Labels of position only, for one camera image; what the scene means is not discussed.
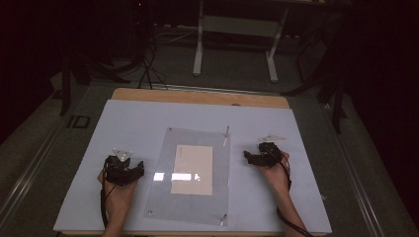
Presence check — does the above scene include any person's right hand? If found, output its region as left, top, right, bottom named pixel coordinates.
left=256, top=151, right=293, bottom=196

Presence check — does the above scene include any person's left hand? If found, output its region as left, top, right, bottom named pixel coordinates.
left=97, top=169, right=139, bottom=219

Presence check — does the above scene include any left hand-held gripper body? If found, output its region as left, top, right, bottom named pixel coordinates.
left=103, top=147, right=136, bottom=188

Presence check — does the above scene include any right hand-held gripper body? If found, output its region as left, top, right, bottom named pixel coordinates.
left=257, top=133, right=287, bottom=168

